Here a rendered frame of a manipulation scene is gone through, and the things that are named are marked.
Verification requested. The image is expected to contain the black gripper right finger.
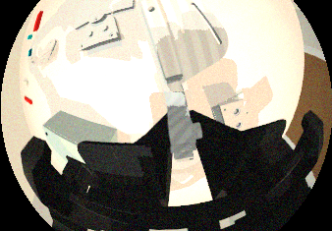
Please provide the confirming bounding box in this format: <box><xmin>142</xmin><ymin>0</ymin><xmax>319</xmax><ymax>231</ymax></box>
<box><xmin>189</xmin><ymin>110</ymin><xmax>286</xmax><ymax>200</ymax></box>

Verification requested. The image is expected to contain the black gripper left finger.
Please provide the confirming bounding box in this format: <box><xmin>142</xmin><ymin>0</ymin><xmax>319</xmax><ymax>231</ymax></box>
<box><xmin>78</xmin><ymin>113</ymin><xmax>173</xmax><ymax>206</ymax></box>

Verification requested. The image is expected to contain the red rectangular block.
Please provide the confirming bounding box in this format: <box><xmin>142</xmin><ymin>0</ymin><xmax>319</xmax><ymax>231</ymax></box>
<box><xmin>32</xmin><ymin>11</ymin><xmax>43</xmax><ymax>31</ymax></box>

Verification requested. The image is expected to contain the red flat bar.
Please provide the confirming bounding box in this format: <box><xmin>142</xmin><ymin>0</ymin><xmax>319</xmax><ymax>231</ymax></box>
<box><xmin>25</xmin><ymin>97</ymin><xmax>32</xmax><ymax>105</ymax></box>

